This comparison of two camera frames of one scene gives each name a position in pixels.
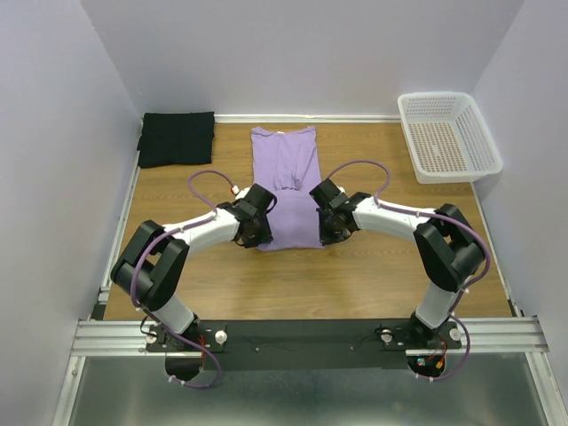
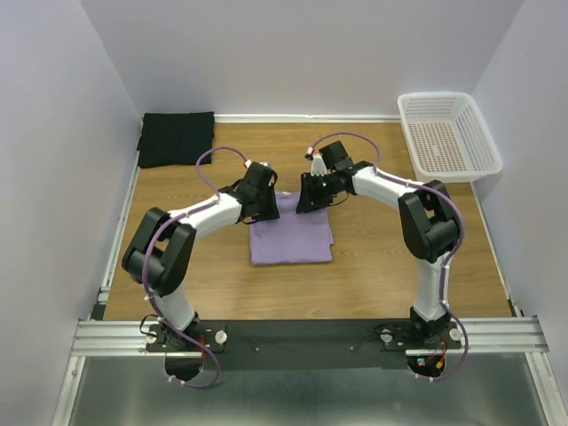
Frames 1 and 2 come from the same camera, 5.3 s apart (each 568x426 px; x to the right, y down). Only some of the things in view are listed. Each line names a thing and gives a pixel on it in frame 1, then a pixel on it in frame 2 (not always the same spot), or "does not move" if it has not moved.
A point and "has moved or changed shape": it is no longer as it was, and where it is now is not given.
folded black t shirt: x=171 y=138 does not move
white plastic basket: x=447 y=138 does not move
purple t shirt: x=287 y=164 has moved or changed shape
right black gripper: x=327 y=238 → x=308 y=199
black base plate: x=307 y=344 does not move
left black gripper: x=264 y=237 → x=272 y=212
